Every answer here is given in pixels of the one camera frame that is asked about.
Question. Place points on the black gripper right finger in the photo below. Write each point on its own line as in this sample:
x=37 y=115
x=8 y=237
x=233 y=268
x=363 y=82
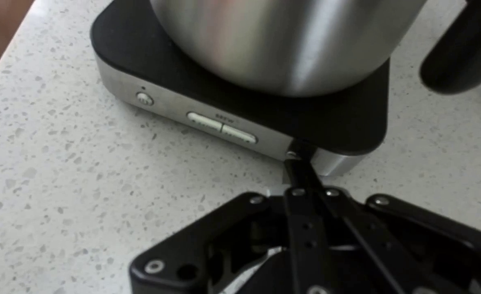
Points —
x=391 y=245

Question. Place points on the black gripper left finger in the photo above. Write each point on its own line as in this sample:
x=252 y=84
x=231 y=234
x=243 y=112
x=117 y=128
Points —
x=305 y=234

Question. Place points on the stainless steel coffee carafe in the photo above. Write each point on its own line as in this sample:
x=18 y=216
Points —
x=282 y=38

